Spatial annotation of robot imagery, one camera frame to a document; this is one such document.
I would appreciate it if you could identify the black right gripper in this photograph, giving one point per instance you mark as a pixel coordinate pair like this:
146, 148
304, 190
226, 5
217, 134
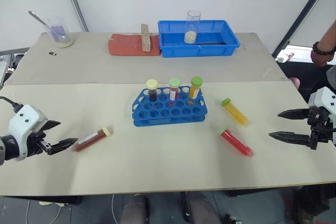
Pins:
319, 124

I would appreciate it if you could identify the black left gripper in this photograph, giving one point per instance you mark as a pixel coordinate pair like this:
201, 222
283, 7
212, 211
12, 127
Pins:
35, 140

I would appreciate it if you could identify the person's bare forearm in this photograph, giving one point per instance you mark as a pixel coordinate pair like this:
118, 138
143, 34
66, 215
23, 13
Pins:
329, 35

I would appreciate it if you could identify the yellow-capped labelled brown tube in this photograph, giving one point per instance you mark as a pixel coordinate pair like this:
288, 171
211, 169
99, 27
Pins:
90, 138

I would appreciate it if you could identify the green-capped orange tube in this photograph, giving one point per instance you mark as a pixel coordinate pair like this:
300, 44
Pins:
195, 87
236, 112

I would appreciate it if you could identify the green-capped plain red tube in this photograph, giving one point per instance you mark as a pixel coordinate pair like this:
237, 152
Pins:
236, 141

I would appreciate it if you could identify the yellow-capped dark purple tube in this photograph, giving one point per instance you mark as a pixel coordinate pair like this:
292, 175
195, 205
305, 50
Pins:
152, 90

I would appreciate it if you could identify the blue plastic test tube rack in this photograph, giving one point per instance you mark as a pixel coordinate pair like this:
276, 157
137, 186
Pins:
170, 111

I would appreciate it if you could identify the green-capped labelled red tube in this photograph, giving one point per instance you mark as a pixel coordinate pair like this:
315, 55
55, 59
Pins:
174, 89

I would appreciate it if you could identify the person's bare hand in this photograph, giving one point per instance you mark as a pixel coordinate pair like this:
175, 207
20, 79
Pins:
321, 57

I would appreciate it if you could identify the person's grey clothing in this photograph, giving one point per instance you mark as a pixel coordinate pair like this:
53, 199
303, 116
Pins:
331, 77

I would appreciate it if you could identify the small black clip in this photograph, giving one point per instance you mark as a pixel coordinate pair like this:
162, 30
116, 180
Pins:
52, 53

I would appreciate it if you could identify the grey equipment beside table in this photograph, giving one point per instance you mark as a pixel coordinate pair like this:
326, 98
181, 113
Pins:
10, 64

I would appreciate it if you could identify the glass beaker with white powder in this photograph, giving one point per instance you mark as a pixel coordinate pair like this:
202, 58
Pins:
59, 33

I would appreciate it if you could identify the dark rounded shape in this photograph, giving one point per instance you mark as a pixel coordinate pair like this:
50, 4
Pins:
135, 209

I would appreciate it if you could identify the metal spoon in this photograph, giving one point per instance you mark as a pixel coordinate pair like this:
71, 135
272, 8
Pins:
44, 23

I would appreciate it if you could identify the red cloth pad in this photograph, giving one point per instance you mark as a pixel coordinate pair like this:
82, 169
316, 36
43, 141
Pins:
126, 45

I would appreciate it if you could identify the blue plastic bin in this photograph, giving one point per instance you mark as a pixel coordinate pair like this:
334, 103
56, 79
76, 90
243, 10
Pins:
197, 48

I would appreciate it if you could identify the beige block with holes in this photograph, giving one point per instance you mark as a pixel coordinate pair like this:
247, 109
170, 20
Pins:
145, 37

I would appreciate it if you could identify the clear cylinder with white grains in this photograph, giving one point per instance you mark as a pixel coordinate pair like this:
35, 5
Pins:
191, 33

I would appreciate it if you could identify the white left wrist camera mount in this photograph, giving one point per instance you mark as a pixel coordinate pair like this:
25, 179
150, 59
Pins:
25, 119

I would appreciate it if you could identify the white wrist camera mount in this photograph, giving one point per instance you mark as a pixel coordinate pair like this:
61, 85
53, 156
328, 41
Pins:
323, 98
25, 119

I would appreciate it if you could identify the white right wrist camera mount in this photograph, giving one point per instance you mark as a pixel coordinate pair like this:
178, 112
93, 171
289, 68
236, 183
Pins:
323, 98

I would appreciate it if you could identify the black diagonal frame bar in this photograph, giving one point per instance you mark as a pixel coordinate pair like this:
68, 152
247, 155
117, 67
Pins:
302, 14

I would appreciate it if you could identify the silver aluminium frame post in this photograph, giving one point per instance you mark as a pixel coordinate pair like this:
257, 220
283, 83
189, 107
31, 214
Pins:
74, 1

